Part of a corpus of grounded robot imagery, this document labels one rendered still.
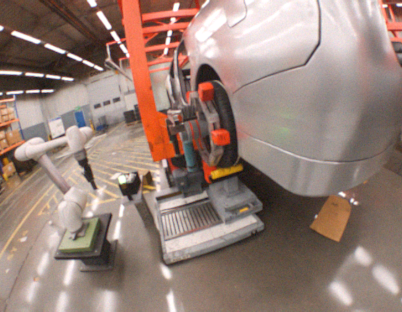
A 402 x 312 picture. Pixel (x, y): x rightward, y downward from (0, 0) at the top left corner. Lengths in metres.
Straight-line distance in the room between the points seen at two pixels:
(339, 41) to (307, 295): 1.24
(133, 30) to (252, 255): 2.16
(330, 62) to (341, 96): 0.09
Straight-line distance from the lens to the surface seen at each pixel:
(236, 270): 1.26
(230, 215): 1.37
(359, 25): 0.52
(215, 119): 0.95
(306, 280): 1.29
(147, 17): 4.62
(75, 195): 1.52
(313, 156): 0.53
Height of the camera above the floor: 1.13
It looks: 23 degrees down
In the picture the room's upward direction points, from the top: 10 degrees counter-clockwise
